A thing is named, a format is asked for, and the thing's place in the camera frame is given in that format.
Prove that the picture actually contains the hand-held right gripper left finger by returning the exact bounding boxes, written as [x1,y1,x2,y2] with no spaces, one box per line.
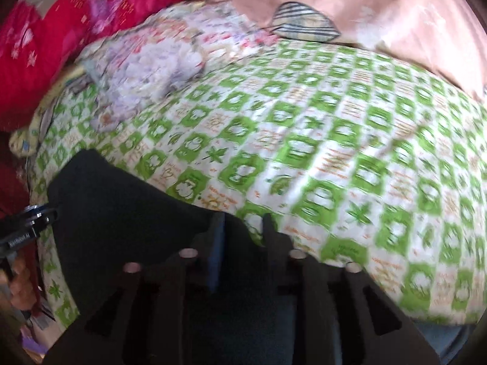
[44,212,226,365]

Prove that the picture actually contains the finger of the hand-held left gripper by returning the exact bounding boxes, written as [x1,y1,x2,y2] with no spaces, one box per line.
[20,204,60,237]

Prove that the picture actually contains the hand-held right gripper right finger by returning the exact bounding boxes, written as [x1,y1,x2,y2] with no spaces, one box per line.
[264,213,443,365]

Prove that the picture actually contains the black pants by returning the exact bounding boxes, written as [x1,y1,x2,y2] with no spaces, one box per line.
[47,149,295,365]

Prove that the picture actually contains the person's left hand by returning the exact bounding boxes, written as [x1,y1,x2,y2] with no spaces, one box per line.
[8,255,39,309]

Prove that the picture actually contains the yellow patterned cloth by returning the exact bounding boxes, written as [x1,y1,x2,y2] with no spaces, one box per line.
[9,64,92,157]

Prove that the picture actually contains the green checkered bed sheet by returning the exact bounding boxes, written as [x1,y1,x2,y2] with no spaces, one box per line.
[28,38,487,328]

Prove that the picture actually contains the red floral quilt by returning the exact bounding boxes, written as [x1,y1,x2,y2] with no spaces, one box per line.
[0,0,226,134]

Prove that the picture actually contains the white purple floral quilt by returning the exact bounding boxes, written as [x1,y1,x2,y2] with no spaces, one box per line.
[76,2,283,130]

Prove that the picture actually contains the blue cloth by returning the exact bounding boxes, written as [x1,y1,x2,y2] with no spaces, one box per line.
[413,321,477,365]

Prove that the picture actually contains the striped pillow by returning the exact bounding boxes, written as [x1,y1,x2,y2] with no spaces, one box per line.
[271,2,342,42]

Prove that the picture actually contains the pink cloth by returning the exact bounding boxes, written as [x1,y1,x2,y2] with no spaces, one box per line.
[211,0,487,103]

